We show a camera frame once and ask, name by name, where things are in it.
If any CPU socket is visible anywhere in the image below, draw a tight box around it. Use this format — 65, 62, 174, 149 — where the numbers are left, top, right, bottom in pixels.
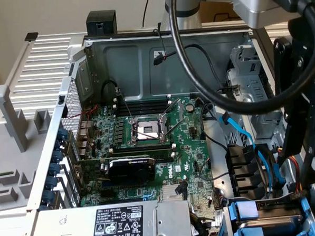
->
127, 115, 174, 149

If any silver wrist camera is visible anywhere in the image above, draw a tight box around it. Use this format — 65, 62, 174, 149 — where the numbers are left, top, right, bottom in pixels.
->
231, 0, 306, 32

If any grey parts rack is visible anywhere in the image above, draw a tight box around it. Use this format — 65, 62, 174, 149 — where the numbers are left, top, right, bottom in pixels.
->
0, 84, 56, 220

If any metal socket cover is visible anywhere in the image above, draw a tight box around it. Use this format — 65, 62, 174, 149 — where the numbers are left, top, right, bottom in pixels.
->
160, 97, 186, 122

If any black graphics card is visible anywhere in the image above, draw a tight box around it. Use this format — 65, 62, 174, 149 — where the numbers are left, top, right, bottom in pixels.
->
73, 152, 158, 188

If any thin red black wire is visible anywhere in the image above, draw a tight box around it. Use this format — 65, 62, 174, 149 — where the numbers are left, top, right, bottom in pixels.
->
151, 29, 170, 61

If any black plastic finned shroud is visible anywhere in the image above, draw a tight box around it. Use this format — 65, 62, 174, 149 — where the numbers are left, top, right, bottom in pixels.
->
223, 143, 268, 201

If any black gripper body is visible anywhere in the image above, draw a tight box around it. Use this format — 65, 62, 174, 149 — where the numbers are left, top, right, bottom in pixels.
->
284, 8, 315, 95

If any hard disk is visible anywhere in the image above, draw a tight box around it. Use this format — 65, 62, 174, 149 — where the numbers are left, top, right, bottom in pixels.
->
226, 192, 315, 236

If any grey power supply unit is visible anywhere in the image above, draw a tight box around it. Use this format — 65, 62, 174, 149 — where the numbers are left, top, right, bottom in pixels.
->
33, 192, 196, 236

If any brown cardboard box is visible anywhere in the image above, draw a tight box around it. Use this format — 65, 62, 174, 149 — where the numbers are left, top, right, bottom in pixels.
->
199, 0, 245, 27

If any green motherboard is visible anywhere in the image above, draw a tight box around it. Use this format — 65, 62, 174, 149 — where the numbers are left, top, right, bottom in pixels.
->
73, 89, 230, 225

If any grey metal drive cage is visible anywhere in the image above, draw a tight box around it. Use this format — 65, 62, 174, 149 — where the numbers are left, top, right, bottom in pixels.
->
208, 43, 291, 143

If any open grey PC case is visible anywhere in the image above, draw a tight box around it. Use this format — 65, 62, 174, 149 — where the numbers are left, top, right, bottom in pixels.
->
24, 12, 315, 236

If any black box device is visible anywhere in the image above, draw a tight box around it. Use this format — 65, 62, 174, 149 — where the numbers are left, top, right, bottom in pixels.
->
85, 8, 119, 37

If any lower blue drive caddy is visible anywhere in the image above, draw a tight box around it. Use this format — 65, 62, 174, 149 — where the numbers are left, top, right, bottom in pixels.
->
216, 187, 315, 236

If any thick black camera cable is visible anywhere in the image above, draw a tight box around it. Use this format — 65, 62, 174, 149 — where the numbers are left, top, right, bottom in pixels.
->
163, 0, 315, 118

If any silver heatsink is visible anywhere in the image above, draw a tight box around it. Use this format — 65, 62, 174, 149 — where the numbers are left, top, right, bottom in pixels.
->
159, 184, 189, 204

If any red yellow black power wire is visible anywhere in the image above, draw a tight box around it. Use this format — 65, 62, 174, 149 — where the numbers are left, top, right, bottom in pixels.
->
273, 146, 309, 202

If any black RAM slot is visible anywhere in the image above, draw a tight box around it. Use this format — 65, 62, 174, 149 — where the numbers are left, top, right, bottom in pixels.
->
112, 91, 173, 110
144, 148, 176, 164
112, 98, 173, 118
108, 139, 177, 158

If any small black table clip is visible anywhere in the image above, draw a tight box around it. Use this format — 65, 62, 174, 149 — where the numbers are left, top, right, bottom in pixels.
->
24, 31, 39, 42

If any metal locking lever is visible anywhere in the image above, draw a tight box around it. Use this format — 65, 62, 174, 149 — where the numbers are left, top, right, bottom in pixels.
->
134, 128, 163, 140
114, 87, 135, 122

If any blue data wire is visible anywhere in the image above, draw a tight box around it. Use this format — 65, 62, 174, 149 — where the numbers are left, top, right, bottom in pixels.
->
215, 111, 290, 193

